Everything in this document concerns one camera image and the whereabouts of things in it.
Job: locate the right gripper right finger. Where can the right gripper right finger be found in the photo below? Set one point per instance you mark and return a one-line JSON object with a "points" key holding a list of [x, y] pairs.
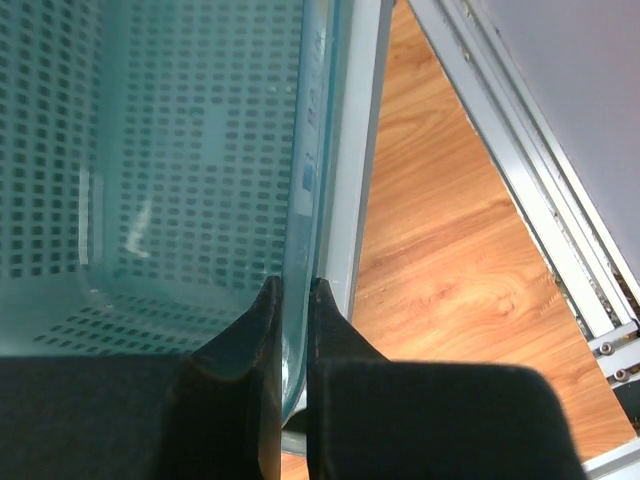
{"points": [[369, 417]]}

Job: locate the teal translucent perforated basket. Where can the teal translucent perforated basket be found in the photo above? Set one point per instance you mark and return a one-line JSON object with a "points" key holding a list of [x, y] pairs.
{"points": [[159, 161]]}

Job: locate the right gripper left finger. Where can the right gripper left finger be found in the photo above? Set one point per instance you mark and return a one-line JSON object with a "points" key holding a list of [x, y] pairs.
{"points": [[213, 414]]}

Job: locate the white perforated plastic basket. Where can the white perforated plastic basket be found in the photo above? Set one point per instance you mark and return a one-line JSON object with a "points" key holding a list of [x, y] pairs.
{"points": [[355, 150]]}

